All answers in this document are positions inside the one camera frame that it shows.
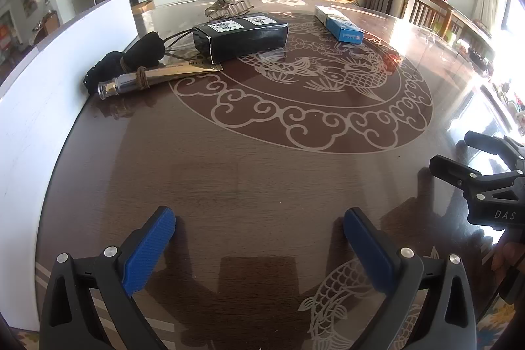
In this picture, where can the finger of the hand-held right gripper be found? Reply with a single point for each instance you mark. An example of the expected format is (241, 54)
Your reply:
(488, 143)
(449, 168)

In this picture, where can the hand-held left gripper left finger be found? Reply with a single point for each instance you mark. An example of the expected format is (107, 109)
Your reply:
(147, 251)

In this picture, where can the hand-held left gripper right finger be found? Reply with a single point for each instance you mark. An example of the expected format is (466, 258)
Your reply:
(371, 251)

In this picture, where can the black rhinestone scrunchie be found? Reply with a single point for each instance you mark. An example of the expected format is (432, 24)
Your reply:
(141, 48)

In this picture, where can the black box white labels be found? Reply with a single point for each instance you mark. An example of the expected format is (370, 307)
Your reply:
(246, 38)

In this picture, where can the patterned wooden desktop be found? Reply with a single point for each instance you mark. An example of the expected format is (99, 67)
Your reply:
(262, 177)

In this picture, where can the person's right hand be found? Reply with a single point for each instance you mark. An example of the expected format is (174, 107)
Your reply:
(506, 256)

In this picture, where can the floral patterned rug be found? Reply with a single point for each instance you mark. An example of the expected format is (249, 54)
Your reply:
(500, 329)

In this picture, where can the wooden dining chair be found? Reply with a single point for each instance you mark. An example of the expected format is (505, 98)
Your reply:
(418, 11)

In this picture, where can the blue and white box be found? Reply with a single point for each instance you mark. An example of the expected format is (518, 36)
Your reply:
(342, 30)

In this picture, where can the gold cosmetic tube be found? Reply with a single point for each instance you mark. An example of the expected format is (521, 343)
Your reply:
(172, 72)

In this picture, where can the white foam board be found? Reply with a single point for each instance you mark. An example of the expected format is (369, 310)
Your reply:
(61, 87)

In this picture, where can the cardboard box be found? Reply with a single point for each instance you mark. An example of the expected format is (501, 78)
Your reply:
(143, 5)

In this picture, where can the brown wooden sideboard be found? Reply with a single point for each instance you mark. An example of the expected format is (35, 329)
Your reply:
(51, 24)

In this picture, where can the silver rhinestone hair claw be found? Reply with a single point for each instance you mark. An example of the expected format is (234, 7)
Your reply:
(227, 3)

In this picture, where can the thin frame eyeglasses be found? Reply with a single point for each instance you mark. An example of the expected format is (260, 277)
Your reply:
(180, 35)

